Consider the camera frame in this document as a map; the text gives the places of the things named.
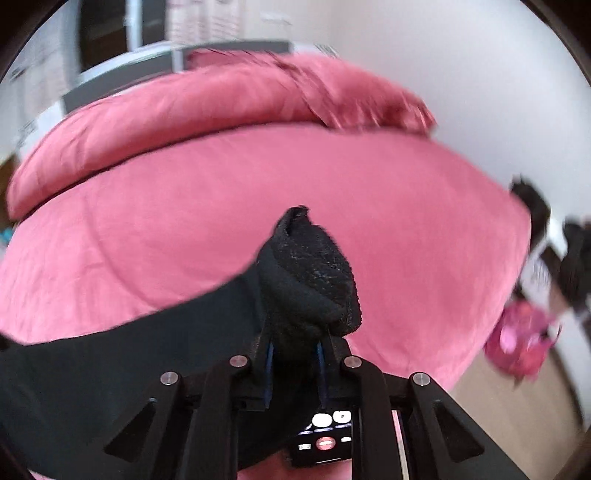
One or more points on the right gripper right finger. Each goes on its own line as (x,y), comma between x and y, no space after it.
(407,428)

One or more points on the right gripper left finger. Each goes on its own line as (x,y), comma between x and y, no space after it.
(187,427)

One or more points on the black fleece pants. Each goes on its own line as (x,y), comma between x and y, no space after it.
(56,397)

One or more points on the pink bag on floor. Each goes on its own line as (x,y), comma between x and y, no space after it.
(521,340)

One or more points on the pink bed sheet mattress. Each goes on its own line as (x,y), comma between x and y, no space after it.
(261,240)

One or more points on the pink rolled comforter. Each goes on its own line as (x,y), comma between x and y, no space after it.
(223,90)

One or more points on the grey bed headboard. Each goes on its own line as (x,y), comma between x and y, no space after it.
(129,70)

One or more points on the dark window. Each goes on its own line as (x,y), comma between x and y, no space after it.
(110,28)

